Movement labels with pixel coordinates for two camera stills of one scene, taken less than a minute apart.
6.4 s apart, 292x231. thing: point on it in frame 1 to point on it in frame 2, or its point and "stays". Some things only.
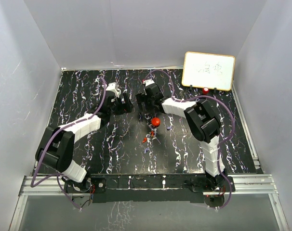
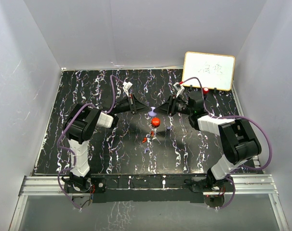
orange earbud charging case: (155, 121) stays
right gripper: (142, 98) to (168, 107)
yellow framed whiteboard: (203, 70) stays
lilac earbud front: (146, 149) stays
